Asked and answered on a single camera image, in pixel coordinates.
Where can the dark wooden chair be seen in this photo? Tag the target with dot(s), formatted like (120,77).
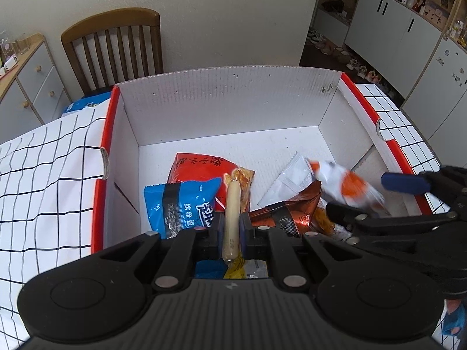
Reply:
(109,20)

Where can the white checkered tablecloth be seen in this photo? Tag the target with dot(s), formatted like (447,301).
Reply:
(43,189)

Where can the group of shelf bottles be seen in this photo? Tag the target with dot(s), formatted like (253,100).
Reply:
(458,32)

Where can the row of shoes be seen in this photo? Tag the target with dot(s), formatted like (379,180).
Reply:
(346,58)

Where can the orange and white snack packet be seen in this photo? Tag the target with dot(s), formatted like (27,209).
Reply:
(350,186)

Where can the clear glass cup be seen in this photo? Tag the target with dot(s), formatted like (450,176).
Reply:
(22,43)

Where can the small white gadget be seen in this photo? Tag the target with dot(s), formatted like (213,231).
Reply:
(11,62)

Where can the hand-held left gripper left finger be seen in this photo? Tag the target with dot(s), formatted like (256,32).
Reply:
(219,237)

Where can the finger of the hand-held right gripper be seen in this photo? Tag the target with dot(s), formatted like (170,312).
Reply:
(405,183)
(394,224)

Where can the white and wood cabinet unit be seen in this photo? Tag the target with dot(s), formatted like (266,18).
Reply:
(401,25)

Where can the blue and white box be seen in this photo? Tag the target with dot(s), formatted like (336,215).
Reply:
(82,105)

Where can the blue snack packet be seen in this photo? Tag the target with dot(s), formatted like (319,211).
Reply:
(175,207)

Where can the red and yellow snack packet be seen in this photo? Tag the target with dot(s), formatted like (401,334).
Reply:
(197,169)

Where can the red cardboard box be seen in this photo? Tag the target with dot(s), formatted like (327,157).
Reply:
(226,98)

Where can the yellow snack wrapper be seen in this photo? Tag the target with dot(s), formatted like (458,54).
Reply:
(235,270)

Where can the dark brown bag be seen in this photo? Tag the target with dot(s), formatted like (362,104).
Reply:
(332,5)

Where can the silver snack packet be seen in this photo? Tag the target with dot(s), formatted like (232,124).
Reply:
(288,182)

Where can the wooden sideboard with grey drawers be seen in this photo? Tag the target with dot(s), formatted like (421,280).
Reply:
(36,91)

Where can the brown and orange snack packet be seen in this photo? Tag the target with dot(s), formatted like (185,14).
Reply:
(292,218)

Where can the person's right forearm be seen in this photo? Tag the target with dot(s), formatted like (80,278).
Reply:
(456,321)

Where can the beige sausage stick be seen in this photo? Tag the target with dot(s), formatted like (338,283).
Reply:
(232,211)

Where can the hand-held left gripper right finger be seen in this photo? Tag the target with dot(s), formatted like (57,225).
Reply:
(245,237)

